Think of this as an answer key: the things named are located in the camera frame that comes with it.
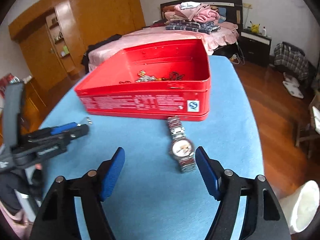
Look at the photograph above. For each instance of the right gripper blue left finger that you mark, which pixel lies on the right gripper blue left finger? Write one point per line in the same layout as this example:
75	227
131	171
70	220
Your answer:
109	173

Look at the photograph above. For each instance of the white bottle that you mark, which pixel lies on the white bottle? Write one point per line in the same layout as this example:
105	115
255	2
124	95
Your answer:
264	32

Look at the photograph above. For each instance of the small wooden stool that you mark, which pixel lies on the small wooden stool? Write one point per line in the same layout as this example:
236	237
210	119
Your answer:
308	133

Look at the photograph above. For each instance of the wooden wardrobe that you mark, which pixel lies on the wooden wardrobe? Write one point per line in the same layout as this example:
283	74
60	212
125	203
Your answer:
53	35

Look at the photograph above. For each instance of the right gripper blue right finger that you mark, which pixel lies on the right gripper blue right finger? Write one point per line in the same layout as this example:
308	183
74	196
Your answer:
209	176

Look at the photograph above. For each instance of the blue table cloth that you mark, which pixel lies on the blue table cloth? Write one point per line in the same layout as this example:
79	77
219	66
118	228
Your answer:
152	198

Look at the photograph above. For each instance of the red metal tin box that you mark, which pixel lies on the red metal tin box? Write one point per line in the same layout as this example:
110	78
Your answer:
177	82

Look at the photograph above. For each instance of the black nightstand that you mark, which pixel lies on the black nightstand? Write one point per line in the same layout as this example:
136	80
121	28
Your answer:
255	47

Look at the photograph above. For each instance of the bed with pink cover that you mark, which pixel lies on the bed with pink cover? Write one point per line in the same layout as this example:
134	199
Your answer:
226	35

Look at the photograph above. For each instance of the pile of folded clothes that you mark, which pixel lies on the pile of folded clothes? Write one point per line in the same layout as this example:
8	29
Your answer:
194	16

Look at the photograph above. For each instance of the white box on stool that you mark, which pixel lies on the white box on stool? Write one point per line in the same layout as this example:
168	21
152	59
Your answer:
316	118

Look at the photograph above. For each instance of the wall power socket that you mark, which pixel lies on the wall power socket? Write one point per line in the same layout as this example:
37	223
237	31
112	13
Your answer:
247	5

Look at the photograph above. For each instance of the silver wristwatch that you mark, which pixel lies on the silver wristwatch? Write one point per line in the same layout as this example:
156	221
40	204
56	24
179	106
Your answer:
182	149

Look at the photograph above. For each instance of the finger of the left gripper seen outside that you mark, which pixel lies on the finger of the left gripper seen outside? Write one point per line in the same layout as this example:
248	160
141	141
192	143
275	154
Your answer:
60	129

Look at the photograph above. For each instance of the yellow pikachu toy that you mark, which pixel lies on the yellow pikachu toy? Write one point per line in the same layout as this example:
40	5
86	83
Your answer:
254	28

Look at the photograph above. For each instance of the white paper roll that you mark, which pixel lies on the white paper roll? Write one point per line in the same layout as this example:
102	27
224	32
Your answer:
300	207

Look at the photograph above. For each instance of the white bathroom scale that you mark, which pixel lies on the white bathroom scale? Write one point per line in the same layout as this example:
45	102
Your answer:
292	85

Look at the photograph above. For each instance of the gold ornate pendant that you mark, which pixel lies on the gold ornate pendant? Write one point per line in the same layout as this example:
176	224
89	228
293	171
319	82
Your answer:
141	74

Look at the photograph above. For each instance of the plaid bag on chair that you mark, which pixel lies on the plaid bag on chair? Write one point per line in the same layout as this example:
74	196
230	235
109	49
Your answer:
292	58

